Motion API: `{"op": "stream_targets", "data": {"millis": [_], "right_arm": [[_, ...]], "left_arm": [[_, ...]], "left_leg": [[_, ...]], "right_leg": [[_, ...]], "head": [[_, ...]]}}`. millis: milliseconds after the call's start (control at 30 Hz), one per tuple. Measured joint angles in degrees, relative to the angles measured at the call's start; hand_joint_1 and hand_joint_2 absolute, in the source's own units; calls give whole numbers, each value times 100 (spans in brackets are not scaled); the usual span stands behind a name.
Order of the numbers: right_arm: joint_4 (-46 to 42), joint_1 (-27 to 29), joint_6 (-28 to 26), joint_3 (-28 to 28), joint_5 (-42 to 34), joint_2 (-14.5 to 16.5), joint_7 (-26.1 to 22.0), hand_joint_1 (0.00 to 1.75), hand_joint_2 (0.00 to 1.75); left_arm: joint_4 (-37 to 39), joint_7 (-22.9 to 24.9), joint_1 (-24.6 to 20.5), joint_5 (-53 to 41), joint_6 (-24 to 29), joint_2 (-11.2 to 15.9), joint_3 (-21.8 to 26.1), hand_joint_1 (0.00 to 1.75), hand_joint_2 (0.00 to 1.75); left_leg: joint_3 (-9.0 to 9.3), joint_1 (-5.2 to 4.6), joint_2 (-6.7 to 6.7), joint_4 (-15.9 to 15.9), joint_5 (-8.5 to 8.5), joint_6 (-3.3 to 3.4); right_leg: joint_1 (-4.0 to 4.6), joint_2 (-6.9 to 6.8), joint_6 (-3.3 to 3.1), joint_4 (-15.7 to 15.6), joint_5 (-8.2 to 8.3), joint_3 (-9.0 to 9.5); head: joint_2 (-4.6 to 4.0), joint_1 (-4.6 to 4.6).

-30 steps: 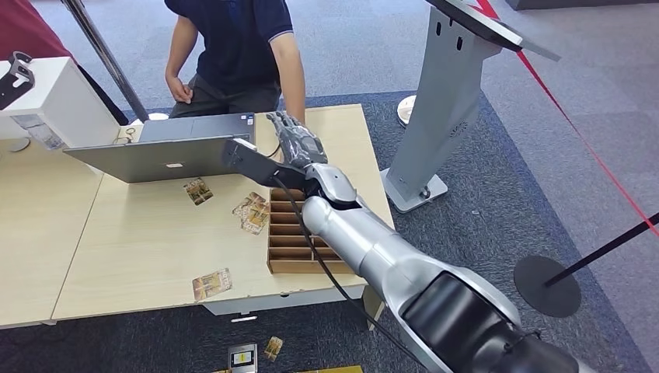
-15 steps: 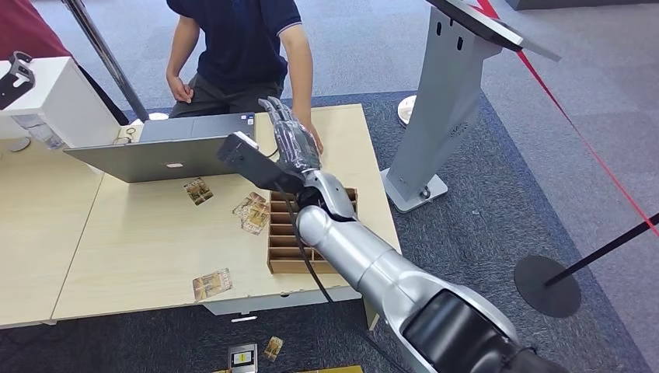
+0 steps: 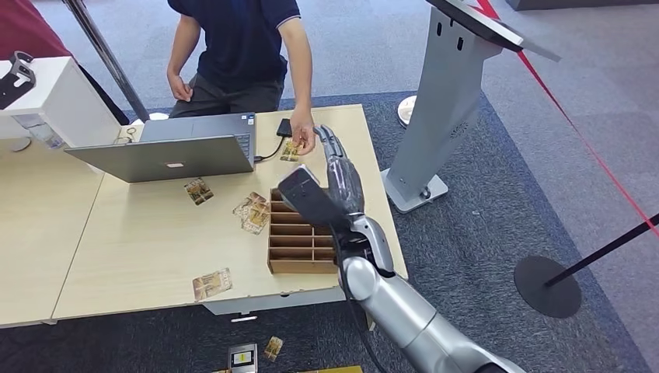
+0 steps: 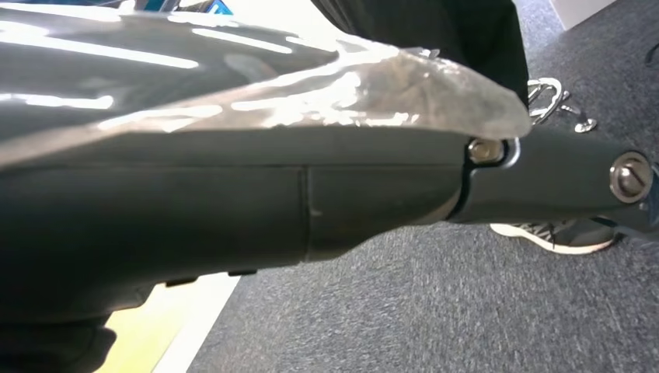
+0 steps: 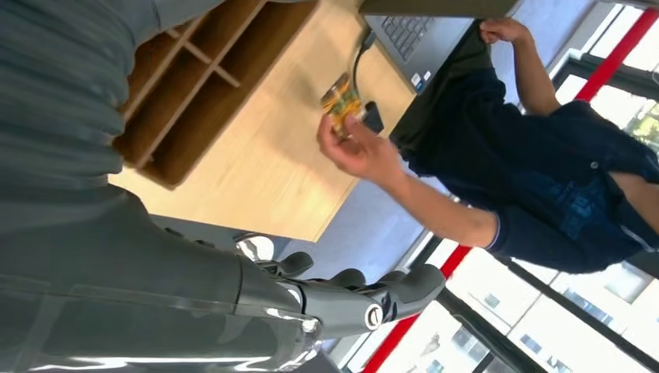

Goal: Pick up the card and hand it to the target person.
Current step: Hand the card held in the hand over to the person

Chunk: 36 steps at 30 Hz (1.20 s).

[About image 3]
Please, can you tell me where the person's left hand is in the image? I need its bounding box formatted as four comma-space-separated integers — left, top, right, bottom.
289, 110, 317, 156

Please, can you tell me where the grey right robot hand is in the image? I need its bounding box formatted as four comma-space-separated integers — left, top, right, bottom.
312, 124, 366, 217

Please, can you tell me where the person's right hand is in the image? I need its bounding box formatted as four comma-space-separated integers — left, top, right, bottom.
167, 71, 194, 103

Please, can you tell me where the person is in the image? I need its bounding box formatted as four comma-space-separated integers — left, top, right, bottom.
0, 0, 131, 126
166, 0, 317, 156

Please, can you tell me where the wooden card organizer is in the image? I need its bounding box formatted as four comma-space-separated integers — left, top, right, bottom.
267, 187, 341, 275

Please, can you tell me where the grey laptop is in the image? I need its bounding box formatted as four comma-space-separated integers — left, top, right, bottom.
64, 112, 257, 184

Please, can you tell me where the chrome stanchion with white base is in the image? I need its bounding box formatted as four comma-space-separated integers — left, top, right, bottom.
396, 95, 418, 127
61, 0, 171, 125

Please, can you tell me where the white cabinet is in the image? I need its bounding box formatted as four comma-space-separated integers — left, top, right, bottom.
0, 55, 123, 152

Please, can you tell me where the grey kiosk stand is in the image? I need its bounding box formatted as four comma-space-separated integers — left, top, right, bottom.
381, 0, 562, 214

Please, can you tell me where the grey box with yellow label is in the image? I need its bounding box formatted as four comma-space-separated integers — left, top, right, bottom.
227, 343, 259, 373

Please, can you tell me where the black stanchion with round base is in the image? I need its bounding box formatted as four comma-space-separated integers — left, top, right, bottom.
513, 212, 659, 320

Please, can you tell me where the red barrier belt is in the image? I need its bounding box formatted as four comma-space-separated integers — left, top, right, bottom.
473, 0, 659, 223

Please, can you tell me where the black hub cable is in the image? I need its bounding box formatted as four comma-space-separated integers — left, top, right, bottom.
253, 134, 287, 164

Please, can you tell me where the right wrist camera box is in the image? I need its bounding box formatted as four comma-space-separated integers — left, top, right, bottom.
277, 164, 351, 231

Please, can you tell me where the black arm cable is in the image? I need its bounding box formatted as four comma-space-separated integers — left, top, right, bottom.
329, 226, 389, 373

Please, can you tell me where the black bracket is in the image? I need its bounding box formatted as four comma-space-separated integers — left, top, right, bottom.
0, 50, 37, 110

